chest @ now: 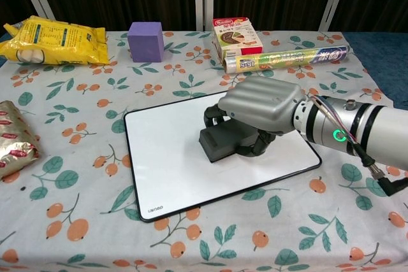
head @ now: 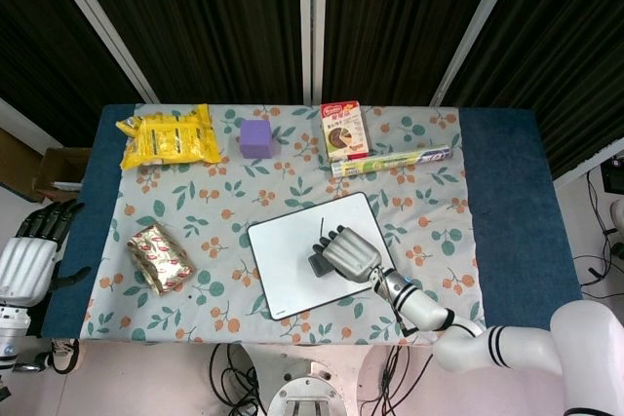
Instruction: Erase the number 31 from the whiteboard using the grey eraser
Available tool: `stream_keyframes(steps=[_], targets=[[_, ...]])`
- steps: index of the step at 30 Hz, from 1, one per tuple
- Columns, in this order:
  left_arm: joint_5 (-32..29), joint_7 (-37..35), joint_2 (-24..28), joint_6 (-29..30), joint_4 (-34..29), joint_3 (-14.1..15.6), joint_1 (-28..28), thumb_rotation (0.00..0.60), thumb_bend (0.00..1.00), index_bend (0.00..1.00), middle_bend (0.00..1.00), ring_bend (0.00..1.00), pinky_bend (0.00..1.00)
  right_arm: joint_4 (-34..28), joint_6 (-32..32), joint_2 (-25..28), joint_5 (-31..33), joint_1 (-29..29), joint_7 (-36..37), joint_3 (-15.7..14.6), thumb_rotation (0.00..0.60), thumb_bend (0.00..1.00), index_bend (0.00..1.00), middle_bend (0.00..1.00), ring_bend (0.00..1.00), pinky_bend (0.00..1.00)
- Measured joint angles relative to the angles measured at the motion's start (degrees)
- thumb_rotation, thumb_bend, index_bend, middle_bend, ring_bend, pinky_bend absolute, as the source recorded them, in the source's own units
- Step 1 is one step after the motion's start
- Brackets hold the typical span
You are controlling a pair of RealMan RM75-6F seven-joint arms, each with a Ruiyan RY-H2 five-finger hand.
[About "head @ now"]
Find brown wooden panel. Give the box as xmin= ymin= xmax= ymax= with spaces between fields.
xmin=0 ymin=126 xmax=48 ymax=203

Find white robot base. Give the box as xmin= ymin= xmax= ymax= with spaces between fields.
xmin=266 ymin=359 xmax=352 ymax=416

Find yellow snack bag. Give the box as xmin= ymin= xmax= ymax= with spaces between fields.
xmin=114 ymin=103 xmax=223 ymax=171

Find white frame post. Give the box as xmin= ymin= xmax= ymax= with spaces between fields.
xmin=38 ymin=0 xmax=157 ymax=104
xmin=428 ymin=0 xmax=527 ymax=106
xmin=297 ymin=0 xmax=327 ymax=106

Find black floor cables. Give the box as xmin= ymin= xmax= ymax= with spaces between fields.
xmin=209 ymin=343 xmax=259 ymax=416
xmin=360 ymin=345 xmax=435 ymax=416

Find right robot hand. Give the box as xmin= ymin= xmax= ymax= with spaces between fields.
xmin=311 ymin=224 xmax=382 ymax=284

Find red and white biscuit box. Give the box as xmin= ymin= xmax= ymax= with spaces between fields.
xmin=320 ymin=100 xmax=371 ymax=163

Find white board with black frame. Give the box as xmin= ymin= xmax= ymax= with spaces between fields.
xmin=247 ymin=192 xmax=400 ymax=323

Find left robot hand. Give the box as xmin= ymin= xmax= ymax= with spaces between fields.
xmin=0 ymin=200 xmax=93 ymax=308

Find black pleated curtain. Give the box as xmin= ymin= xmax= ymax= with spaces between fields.
xmin=441 ymin=0 xmax=624 ymax=181
xmin=322 ymin=0 xmax=508 ymax=106
xmin=0 ymin=0 xmax=145 ymax=147
xmin=62 ymin=0 xmax=304 ymax=105

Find purple foam cube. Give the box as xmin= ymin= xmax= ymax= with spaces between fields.
xmin=239 ymin=119 xmax=273 ymax=160

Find floral tablecloth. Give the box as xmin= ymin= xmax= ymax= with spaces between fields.
xmin=79 ymin=102 xmax=490 ymax=347

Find grey whiteboard eraser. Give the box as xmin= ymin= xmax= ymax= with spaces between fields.
xmin=307 ymin=252 xmax=333 ymax=279

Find cling film roll box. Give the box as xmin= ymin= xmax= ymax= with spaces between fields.
xmin=330 ymin=143 xmax=454 ymax=179

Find blue table mat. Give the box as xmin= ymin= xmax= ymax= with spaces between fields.
xmin=41 ymin=103 xmax=581 ymax=342

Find beige sneaker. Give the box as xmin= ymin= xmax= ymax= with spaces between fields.
xmin=51 ymin=337 xmax=82 ymax=376

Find gold foil tea packet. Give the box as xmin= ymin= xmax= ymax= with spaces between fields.
xmin=127 ymin=221 xmax=197 ymax=298

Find cardboard box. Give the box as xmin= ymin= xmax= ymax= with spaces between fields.
xmin=31 ymin=146 xmax=94 ymax=203

